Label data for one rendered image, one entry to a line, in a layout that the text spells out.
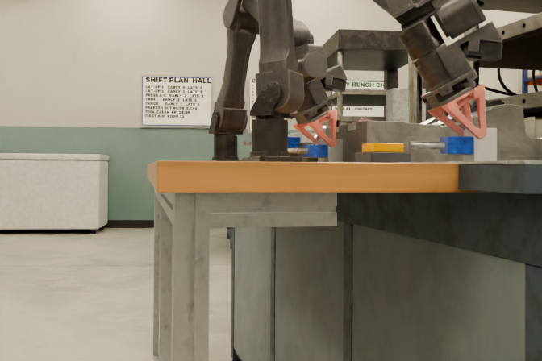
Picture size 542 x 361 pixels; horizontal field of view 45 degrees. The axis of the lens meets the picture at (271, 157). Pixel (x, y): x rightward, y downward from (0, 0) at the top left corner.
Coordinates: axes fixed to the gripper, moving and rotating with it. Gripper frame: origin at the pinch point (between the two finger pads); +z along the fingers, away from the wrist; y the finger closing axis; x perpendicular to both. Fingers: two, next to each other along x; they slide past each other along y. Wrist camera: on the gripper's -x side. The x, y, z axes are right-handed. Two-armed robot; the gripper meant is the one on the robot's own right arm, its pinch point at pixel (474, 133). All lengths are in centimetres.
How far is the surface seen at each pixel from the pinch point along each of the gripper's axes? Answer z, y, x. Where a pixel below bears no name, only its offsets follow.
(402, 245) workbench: 12.5, 13.0, 16.7
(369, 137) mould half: -5.8, 33.5, 8.1
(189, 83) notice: -144, 759, 34
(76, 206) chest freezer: -69, 669, 218
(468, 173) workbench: 1.9, -17.5, 9.4
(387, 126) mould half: -5.8, 34.3, 3.6
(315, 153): -8.2, 39.4, 18.9
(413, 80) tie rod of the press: -10, 174, -49
